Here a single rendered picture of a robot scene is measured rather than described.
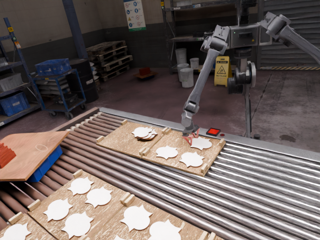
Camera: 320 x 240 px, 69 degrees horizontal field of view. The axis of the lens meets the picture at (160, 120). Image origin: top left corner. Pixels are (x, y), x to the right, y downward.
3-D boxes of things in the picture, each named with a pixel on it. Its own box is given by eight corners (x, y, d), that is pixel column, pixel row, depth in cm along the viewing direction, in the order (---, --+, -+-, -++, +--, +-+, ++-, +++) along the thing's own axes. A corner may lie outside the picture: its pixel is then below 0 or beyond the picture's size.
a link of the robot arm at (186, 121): (199, 105, 141) (186, 100, 141) (200, 111, 130) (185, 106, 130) (192, 122, 146) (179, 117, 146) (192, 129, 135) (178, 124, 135)
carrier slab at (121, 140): (127, 123, 192) (126, 121, 191) (169, 131, 170) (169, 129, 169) (96, 145, 167) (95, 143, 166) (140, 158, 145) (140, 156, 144)
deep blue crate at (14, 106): (21, 105, 523) (14, 89, 506) (32, 106, 501) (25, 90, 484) (-2, 115, 485) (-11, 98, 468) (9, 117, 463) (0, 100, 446)
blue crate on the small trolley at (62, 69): (51, 70, 460) (47, 60, 451) (72, 69, 446) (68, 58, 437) (38, 76, 428) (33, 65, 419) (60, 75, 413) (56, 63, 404)
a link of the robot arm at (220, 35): (234, 26, 125) (217, 20, 125) (225, 50, 127) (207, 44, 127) (216, 45, 170) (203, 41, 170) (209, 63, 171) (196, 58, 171)
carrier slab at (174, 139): (170, 131, 169) (170, 129, 168) (225, 143, 147) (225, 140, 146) (142, 159, 144) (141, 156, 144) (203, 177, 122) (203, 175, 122)
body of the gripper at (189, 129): (198, 127, 148) (195, 116, 145) (191, 135, 141) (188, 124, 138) (190, 127, 152) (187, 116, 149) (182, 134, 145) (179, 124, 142)
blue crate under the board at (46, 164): (25, 153, 170) (20, 142, 166) (64, 152, 164) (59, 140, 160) (-6, 183, 143) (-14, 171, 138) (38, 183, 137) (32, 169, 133)
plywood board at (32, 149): (10, 135, 177) (9, 134, 176) (69, 132, 168) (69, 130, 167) (-51, 182, 133) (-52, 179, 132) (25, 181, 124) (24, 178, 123)
